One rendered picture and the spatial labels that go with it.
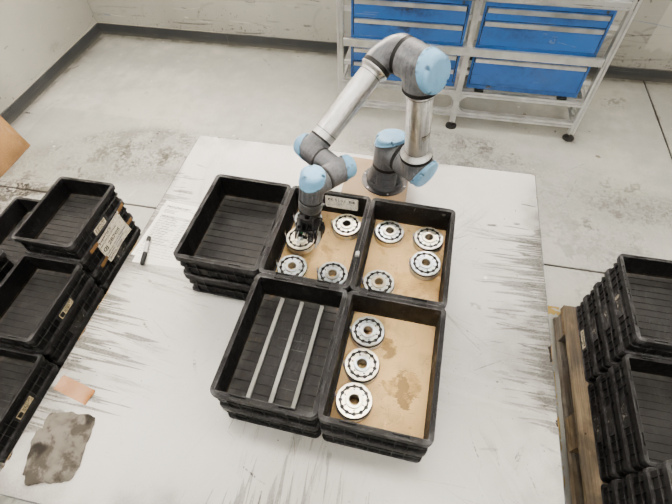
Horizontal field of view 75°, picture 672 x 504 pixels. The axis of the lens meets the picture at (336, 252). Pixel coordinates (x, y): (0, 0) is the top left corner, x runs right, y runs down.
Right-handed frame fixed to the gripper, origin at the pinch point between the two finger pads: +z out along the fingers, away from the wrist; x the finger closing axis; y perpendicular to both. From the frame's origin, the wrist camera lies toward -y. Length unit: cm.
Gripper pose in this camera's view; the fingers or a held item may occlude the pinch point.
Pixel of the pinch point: (309, 240)
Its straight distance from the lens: 154.9
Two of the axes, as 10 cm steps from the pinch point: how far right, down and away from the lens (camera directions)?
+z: -0.9, 5.7, 8.2
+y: -2.3, 7.9, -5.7
